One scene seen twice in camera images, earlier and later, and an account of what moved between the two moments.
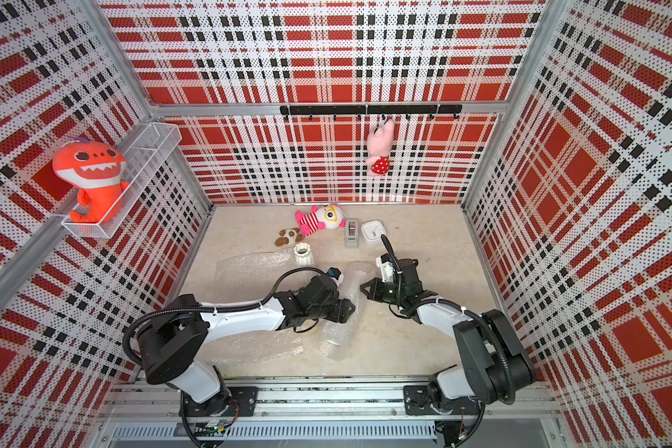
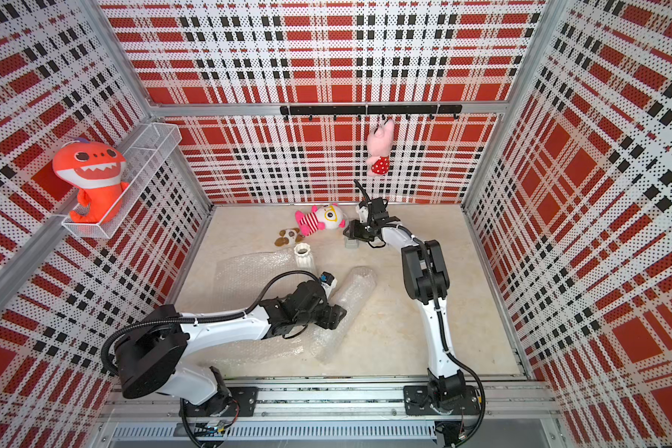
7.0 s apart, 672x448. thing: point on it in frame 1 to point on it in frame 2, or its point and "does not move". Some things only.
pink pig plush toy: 378,144 does not move
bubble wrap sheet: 250,280 does not move
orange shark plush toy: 95,170 does not move
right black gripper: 375,285 to 353,232
